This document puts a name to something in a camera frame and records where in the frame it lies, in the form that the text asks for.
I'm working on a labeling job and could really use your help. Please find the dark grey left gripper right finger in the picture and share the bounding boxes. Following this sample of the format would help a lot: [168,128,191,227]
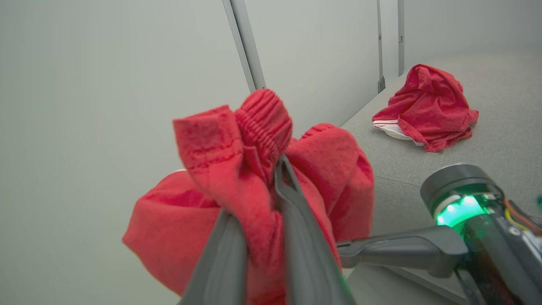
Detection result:
[274,155,357,305]

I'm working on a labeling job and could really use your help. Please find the orange yellow gripper wires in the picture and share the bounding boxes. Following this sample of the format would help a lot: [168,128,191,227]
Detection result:
[503,199,542,236]

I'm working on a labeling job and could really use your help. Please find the red jersey with white trim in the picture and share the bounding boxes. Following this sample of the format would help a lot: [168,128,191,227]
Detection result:
[372,64,480,153]

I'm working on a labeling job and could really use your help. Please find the large white partition panel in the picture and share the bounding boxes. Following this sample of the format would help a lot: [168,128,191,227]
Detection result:
[0,0,266,305]

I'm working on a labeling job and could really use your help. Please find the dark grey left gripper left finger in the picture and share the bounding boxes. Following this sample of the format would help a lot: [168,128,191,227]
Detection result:
[178,209,248,305]

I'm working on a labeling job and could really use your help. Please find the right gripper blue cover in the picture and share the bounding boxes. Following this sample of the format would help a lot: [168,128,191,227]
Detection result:
[337,164,542,305]

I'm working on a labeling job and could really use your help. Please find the red shorts with elastic waistband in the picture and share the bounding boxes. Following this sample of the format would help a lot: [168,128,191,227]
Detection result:
[122,88,375,305]

